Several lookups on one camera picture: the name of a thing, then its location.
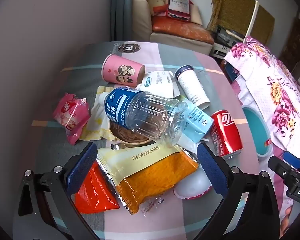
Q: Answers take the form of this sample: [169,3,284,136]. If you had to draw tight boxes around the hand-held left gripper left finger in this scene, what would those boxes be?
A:
[17,141,100,240]

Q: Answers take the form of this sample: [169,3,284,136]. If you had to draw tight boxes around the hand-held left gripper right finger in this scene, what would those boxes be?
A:
[192,142,288,240]

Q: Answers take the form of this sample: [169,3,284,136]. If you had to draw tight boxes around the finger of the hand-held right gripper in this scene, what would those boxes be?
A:
[268,151,300,180]

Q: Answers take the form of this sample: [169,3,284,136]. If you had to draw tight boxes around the white pink-rimmed plastic cup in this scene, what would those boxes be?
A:
[174,169,213,200]

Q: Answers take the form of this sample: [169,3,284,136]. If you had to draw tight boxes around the red sachet packet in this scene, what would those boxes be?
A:
[74,161,120,214]

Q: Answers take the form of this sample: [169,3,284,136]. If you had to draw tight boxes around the red soda can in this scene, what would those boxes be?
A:
[210,109,243,160]

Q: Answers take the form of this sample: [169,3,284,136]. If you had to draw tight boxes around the yellow patterned paper napkin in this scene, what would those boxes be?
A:
[79,85,115,140]

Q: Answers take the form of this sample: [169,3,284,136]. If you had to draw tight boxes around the teal trash bin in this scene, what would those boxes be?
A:
[241,106,274,157]

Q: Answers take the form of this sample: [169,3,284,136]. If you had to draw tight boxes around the light blue drink carton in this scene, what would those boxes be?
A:
[180,97,214,143]

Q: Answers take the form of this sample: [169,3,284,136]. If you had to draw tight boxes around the pink snack packet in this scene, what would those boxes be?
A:
[52,92,91,145]

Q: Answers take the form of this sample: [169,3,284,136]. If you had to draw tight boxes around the yellow orange snack bag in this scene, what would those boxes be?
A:
[97,145,199,215]

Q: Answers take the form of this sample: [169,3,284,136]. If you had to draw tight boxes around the clear plastic water bottle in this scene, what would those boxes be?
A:
[100,87,189,148]

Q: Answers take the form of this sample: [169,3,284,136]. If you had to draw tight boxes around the white navy paper cup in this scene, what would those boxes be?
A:
[174,65,211,110]

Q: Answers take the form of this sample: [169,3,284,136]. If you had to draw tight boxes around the pink cartoon paper cup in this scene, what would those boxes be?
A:
[101,54,146,85]

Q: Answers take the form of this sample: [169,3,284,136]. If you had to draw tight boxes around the white cardboard box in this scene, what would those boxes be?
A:
[136,71,182,98]

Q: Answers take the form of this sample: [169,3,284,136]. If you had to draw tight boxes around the pink floral blanket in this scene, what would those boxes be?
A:
[224,36,300,230]

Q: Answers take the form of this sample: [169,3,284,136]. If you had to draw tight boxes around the plaid cloth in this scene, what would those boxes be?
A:
[12,41,260,240]

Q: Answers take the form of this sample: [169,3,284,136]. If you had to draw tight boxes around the black electronic device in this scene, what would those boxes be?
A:
[214,25,244,47]

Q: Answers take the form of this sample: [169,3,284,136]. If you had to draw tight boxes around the orange seat cushion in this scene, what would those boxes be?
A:
[151,16,214,43]

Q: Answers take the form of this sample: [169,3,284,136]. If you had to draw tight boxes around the white pole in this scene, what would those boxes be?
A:
[244,1,259,43]

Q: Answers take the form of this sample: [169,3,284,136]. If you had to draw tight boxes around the cream sofa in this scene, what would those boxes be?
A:
[131,0,215,55]

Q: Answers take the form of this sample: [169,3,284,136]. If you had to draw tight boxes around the grey blue curtain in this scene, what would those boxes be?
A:
[111,0,134,42]

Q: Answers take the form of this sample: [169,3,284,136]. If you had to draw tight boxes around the mustard patterned cloth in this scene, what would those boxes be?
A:
[206,0,275,45]

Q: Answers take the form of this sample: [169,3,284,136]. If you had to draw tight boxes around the red gift bag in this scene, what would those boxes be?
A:
[166,0,190,22]

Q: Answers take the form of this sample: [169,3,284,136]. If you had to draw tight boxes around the yellow cartoon pillow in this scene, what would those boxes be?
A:
[149,0,172,17]

